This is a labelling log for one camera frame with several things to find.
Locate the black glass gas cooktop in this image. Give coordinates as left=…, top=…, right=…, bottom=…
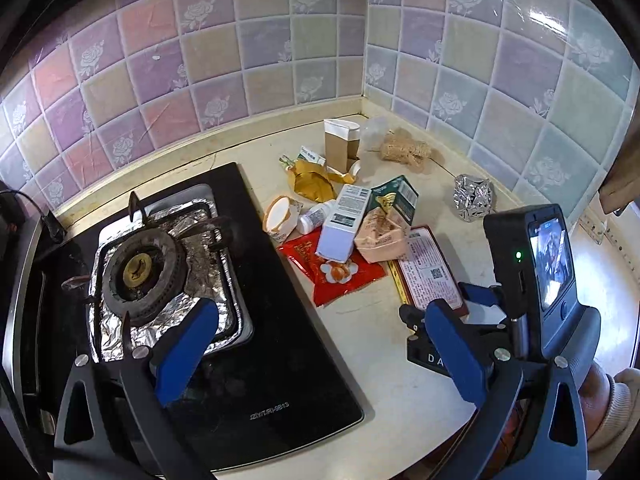
left=30, top=162, right=366, bottom=472

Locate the person's right hand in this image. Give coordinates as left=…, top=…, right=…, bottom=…
left=577, top=362, right=621, bottom=441

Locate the green carton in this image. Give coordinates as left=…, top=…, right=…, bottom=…
left=370, top=175, right=420, bottom=228

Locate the foil ball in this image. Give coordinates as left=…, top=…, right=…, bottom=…
left=451, top=174, right=496, bottom=223

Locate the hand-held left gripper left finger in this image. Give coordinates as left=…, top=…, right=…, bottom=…
left=52, top=297, right=221, bottom=480

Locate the paper cup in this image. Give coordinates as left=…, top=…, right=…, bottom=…
left=262, top=194, right=304, bottom=243

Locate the red snack packet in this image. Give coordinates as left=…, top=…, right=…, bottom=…
left=276, top=234, right=388, bottom=307

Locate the black pot support grate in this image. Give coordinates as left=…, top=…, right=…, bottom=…
left=62, top=191, right=236, bottom=361

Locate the white pill bottle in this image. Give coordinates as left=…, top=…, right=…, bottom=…
left=297, top=200, right=337, bottom=235

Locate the metal hook rail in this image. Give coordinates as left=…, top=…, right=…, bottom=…
left=575, top=210, right=626, bottom=261

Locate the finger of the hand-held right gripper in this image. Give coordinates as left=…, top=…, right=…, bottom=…
left=457, top=281, right=506, bottom=311
left=398, top=304, right=431, bottom=341

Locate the round gas burner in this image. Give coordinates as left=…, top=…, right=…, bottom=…
left=102, top=235, right=190, bottom=323

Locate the small green white box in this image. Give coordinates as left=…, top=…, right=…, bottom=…
left=278, top=145, right=327, bottom=168

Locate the red box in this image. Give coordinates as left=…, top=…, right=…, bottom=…
left=389, top=226, right=471, bottom=318

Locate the bundle of jute twine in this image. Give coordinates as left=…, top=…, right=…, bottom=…
left=379, top=130, right=433, bottom=173

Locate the black power cable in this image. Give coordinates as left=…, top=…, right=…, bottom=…
left=0, top=190, right=66, bottom=243

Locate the aluminium foil burner liner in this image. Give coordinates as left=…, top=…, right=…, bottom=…
left=87, top=197, right=253, bottom=363

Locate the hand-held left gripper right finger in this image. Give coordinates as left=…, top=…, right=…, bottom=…
left=424, top=299, right=588, bottom=480

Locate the pink paper bag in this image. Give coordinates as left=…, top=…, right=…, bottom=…
left=354, top=207, right=412, bottom=264

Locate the clear plastic bag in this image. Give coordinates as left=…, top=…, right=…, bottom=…
left=357, top=116, right=396, bottom=158

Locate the white cardboard box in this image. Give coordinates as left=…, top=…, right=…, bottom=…
left=316, top=184, right=373, bottom=264

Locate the gold foil wrapper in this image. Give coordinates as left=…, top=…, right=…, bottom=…
left=286, top=157, right=351, bottom=206

